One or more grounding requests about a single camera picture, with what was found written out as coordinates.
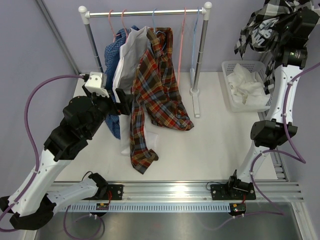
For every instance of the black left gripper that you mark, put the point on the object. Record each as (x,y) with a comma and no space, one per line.
(123,107)

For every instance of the blue hanger on rack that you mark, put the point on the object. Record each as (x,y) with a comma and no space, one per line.
(164,39)

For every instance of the red brown plaid shirt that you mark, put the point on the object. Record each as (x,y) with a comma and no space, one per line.
(156,94)

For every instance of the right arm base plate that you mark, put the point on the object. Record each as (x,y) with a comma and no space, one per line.
(221,192)

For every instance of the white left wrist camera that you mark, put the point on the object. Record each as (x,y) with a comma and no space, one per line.
(96,83)

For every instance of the blue checked shirt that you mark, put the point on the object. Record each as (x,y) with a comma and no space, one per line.
(111,59)

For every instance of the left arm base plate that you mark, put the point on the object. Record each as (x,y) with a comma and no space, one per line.
(113,192)

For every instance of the metal clothes rack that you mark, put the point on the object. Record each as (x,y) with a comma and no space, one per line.
(205,11)

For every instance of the white slotted cable duct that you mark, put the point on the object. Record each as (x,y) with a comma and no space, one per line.
(126,207)

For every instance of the blue plastic hanger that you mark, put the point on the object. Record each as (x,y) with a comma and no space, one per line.
(194,42)

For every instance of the white linen shirt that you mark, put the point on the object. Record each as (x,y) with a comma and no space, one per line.
(246,89)

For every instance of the white plastic basket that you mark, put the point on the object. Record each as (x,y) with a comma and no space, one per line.
(252,66)

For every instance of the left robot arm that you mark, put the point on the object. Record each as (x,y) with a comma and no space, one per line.
(31,206)

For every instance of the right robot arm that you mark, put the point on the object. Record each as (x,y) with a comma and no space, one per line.
(276,129)

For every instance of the black white checked shirt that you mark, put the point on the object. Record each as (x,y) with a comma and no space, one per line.
(281,27)

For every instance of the white hanging shirt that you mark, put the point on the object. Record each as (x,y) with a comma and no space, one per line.
(130,54)

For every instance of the aluminium mounting rail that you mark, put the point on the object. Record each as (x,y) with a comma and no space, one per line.
(199,191)

